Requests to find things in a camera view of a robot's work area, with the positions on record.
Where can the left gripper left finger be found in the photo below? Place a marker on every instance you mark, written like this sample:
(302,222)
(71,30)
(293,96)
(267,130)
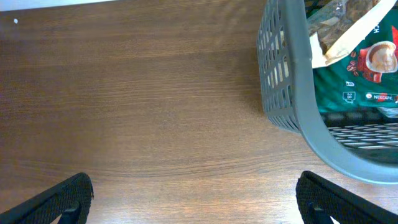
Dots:
(67,202)

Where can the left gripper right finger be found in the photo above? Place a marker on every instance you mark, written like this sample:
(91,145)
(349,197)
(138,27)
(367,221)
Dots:
(322,201)

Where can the green Nescafe coffee bag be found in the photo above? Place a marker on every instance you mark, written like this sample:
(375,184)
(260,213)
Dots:
(366,78)

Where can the beige brown snack pouch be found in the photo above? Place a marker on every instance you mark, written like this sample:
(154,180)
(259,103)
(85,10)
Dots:
(340,25)

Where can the grey plastic lattice basket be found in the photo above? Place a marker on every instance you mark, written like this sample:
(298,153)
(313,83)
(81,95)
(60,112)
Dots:
(361,145)

